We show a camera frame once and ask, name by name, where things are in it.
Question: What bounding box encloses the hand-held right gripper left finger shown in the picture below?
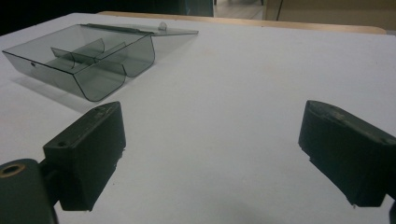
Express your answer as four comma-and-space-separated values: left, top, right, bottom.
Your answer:
42, 101, 127, 212

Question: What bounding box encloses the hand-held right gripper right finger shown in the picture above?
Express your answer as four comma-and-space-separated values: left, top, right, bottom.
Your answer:
298, 99, 396, 208

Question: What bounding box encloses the transparent grey plastic compartment box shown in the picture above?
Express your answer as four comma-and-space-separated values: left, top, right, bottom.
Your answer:
2, 21, 200, 103

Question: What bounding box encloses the light wooden board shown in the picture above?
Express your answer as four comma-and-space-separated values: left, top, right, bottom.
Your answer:
96, 10, 388, 35

